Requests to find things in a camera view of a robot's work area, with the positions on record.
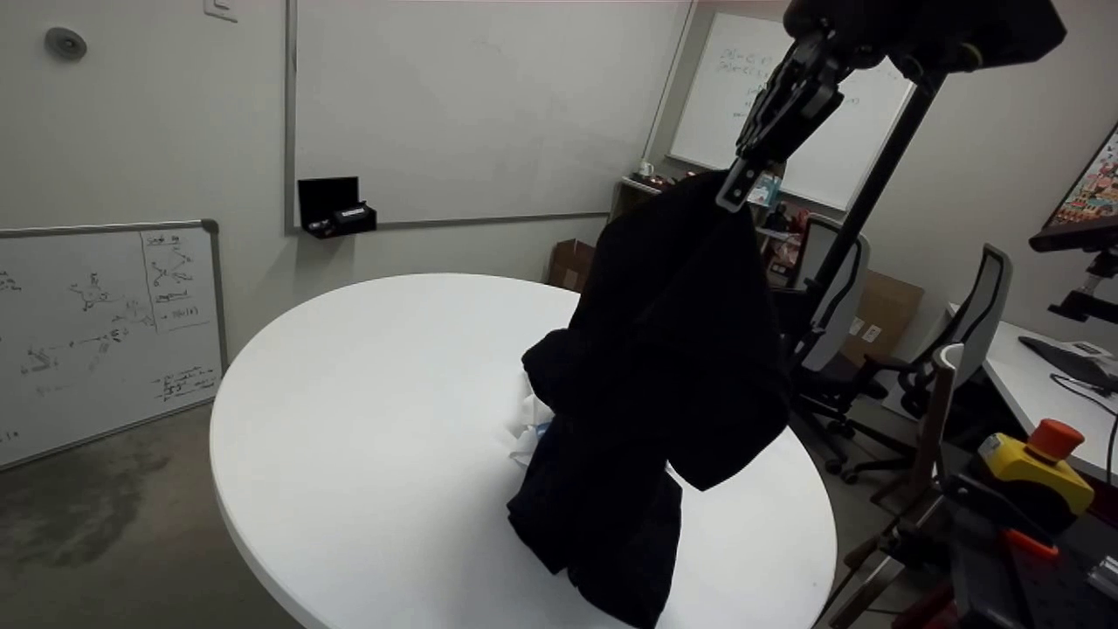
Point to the small whiteboard with writing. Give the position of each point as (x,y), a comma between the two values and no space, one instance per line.
(92,338)

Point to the black stand pole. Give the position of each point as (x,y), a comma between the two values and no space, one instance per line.
(878,177)

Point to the black marker holder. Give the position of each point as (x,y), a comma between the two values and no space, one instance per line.
(334,209)

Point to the black keyboard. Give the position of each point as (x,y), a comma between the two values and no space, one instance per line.
(1070,365)

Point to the whiteboard with red writing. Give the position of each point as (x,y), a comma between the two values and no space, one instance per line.
(721,91)

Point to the large wall whiteboard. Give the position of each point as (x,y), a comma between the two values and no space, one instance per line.
(489,108)

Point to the round grey wall device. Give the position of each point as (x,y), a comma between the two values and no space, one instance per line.
(63,45)

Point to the white cloth with blue stripes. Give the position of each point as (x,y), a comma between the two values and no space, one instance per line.
(530,429)

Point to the computer monitor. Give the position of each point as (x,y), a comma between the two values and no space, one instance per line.
(1089,195)

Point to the black clothing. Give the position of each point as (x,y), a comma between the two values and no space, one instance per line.
(666,350)

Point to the yellow red emergency stop button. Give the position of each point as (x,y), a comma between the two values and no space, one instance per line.
(1034,462)

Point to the black controller box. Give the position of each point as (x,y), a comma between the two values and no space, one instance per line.
(1034,570)

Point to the black office chair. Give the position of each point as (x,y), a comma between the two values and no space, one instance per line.
(966,325)

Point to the small cardboard box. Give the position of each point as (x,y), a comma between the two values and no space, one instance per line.
(572,266)

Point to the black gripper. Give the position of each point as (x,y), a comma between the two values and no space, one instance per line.
(929,28)

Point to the grey mesh office chair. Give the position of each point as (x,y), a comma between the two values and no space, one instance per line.
(835,301)

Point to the black tripod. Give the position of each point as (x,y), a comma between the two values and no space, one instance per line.
(919,492)

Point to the white desk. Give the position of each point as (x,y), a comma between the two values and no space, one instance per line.
(1034,402)

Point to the large cardboard box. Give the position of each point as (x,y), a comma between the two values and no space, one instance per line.
(887,316)

